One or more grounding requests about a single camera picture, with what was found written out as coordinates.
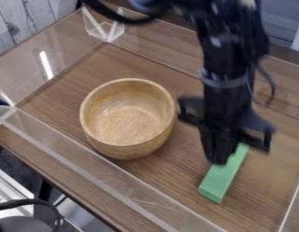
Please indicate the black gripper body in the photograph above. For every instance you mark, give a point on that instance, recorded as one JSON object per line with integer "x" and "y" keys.
{"x": 224, "y": 109}

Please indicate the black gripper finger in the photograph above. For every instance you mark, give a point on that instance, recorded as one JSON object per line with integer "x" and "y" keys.
{"x": 208, "y": 142}
{"x": 226, "y": 145}

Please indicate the green rectangular block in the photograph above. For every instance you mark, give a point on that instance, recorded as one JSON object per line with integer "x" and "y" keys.
{"x": 220, "y": 175}

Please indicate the light brown wooden bowl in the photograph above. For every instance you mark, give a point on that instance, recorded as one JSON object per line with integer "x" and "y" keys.
{"x": 126, "y": 117}

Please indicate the black table leg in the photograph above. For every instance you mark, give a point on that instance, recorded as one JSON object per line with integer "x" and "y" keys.
{"x": 45, "y": 191}

